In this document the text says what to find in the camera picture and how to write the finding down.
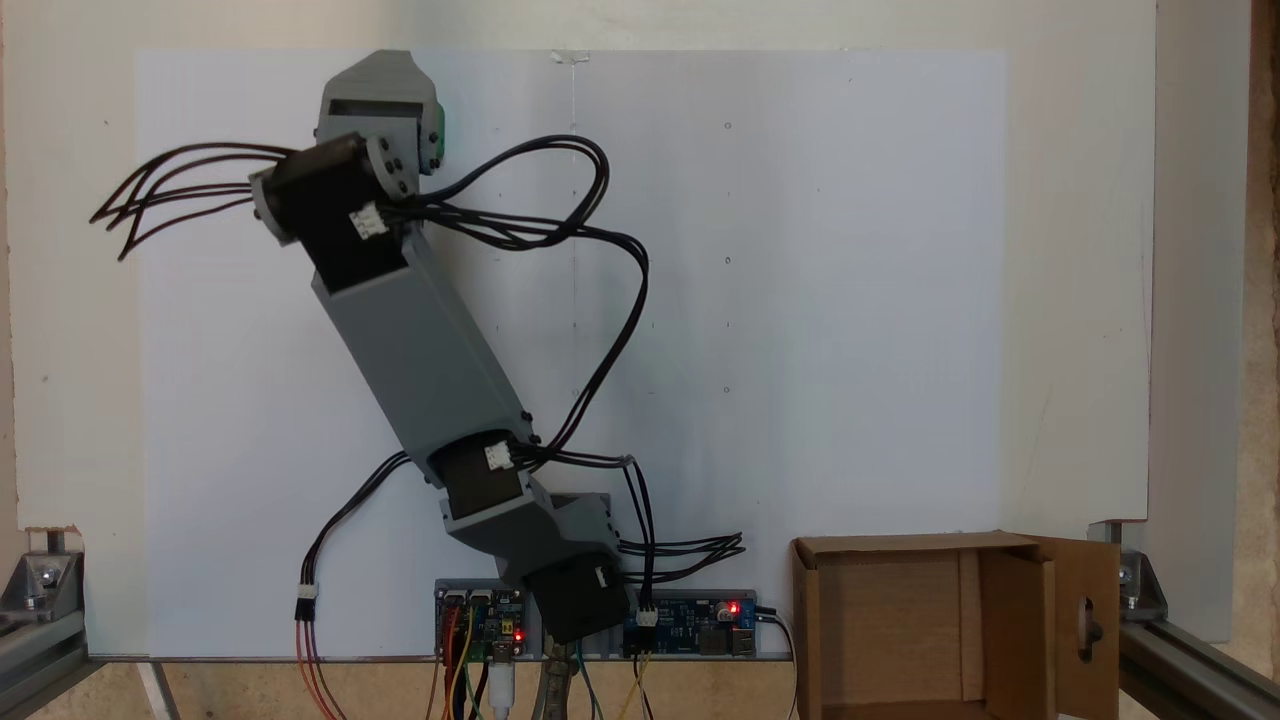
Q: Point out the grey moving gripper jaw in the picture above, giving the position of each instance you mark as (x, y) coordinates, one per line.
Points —
(431, 135)

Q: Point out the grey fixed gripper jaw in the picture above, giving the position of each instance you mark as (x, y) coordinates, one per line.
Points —
(380, 75)

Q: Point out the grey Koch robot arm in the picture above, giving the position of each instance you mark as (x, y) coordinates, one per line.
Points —
(420, 340)

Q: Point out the clear tape strip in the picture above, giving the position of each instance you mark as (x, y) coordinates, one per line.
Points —
(570, 56)

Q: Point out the white paper sheet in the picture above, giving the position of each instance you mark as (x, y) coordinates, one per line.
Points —
(800, 300)

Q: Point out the blue circuit board red LED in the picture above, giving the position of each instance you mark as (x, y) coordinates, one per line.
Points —
(700, 622)

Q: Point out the metal table clamp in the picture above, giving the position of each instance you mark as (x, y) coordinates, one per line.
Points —
(556, 690)

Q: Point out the brown cardboard box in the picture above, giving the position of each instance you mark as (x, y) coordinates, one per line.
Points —
(890, 630)

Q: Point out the metal corner bracket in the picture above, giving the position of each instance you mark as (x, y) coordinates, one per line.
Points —
(1135, 580)
(40, 580)

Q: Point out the aluminium frame post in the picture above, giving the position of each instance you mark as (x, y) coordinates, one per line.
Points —
(1190, 670)
(40, 640)

